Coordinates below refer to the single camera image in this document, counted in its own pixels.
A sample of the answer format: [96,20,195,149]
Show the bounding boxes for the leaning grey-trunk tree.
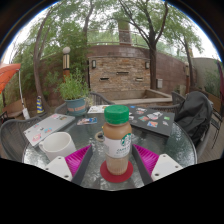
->
[9,0,98,113]

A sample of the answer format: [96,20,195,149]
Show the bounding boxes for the flat round red coaster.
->
[99,160,134,184]

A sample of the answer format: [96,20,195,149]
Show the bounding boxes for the white ceramic mug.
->
[38,131,78,162]

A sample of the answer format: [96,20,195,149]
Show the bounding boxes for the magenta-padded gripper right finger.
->
[131,143,184,186]

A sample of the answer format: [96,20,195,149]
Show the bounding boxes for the blue yellow striped cone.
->
[35,95,45,114]

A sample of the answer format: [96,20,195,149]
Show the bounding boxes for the dark metal patio chair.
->
[209,106,224,149]

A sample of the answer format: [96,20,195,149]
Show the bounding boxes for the orange canopy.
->
[0,63,22,94]

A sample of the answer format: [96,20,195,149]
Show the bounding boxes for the white printed booklet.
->
[87,104,111,115]

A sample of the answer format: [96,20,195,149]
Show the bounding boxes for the green plant in blue pot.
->
[56,68,92,117]

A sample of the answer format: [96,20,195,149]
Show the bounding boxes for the blue printed card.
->
[76,116,99,126]

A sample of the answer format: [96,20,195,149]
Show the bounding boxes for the wooden bench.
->
[0,98,27,119]

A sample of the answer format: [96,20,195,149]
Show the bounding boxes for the green-capped coffee drink bottle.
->
[101,104,133,176]

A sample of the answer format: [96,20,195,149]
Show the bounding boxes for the silver laptop with stickers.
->
[23,113,76,148]

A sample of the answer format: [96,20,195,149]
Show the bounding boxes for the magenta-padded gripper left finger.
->
[44,143,95,186]

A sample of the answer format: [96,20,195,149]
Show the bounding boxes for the wooden lamp post with globe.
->
[62,46,72,81]

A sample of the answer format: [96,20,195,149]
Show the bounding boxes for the concrete basin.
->
[111,88,174,106]

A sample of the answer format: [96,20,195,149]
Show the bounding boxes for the dark-trunk branching tree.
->
[113,0,204,91]

